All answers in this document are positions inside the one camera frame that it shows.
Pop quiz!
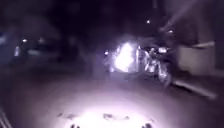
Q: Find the grey asphalt road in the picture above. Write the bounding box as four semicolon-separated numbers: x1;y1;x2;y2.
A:
0;64;224;128

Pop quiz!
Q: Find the pale low wall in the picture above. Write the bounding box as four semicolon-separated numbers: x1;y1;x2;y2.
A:
175;41;216;77

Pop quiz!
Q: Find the pale concrete kerb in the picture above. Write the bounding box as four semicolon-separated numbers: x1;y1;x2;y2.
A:
171;78;219;100

